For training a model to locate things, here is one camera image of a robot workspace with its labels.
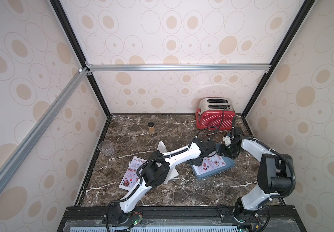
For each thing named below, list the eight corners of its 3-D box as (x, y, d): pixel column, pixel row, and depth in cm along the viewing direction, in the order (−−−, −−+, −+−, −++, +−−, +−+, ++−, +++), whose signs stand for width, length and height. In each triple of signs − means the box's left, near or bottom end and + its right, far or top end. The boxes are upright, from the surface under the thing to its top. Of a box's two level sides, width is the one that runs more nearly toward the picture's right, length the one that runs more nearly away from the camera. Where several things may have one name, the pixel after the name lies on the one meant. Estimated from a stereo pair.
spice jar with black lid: (148, 135, 109) (147, 127, 102) (149, 129, 113) (148, 121, 105) (154, 135, 109) (153, 127, 102) (154, 129, 113) (153, 121, 105)
